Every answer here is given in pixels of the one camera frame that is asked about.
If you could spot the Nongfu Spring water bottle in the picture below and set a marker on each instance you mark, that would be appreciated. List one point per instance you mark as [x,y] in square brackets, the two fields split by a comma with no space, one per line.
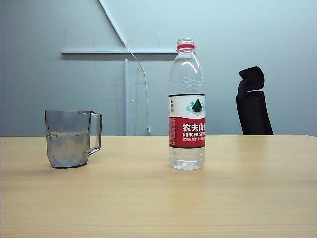
[187,124]

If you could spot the clear grey plastic mug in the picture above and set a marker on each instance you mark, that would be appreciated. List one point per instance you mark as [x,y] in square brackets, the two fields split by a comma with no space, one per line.
[64,148]

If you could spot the black mesh office chair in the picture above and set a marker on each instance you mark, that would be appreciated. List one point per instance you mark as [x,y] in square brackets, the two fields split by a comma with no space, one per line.
[252,114]

